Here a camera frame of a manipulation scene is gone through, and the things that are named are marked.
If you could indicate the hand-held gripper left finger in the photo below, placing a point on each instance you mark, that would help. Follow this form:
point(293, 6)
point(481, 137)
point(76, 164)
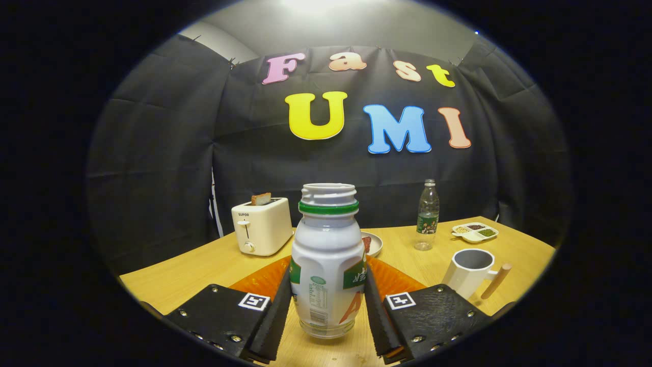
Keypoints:
point(275, 321)

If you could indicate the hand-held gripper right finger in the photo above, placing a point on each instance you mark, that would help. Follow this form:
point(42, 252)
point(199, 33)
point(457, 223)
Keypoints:
point(379, 321)

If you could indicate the white juice bottle green collar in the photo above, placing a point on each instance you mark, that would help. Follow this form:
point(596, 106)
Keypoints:
point(326, 255)

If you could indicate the clear plastic water bottle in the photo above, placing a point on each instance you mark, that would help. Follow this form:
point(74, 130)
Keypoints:
point(427, 219)

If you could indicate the white round plate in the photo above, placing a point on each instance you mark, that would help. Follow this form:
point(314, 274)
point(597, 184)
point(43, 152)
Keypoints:
point(377, 244)

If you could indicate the red meat strip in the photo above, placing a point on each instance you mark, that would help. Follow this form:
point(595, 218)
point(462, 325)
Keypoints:
point(366, 244)

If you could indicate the wooden table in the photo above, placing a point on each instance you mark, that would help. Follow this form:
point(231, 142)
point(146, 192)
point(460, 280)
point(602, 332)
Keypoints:
point(204, 270)

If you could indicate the cream toaster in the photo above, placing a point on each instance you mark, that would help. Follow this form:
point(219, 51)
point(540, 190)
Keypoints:
point(265, 224)

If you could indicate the toast bread slice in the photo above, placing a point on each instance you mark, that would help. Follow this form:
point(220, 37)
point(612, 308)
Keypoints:
point(261, 199)

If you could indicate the white divided dish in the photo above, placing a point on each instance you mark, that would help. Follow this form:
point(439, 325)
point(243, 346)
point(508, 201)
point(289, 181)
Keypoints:
point(471, 237)

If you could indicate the pile of green beans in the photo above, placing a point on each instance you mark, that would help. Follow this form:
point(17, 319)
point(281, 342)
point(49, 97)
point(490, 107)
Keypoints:
point(487, 232)

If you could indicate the black backdrop cloth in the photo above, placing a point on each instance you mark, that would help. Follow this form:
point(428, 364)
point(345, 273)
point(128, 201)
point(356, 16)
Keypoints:
point(305, 168)

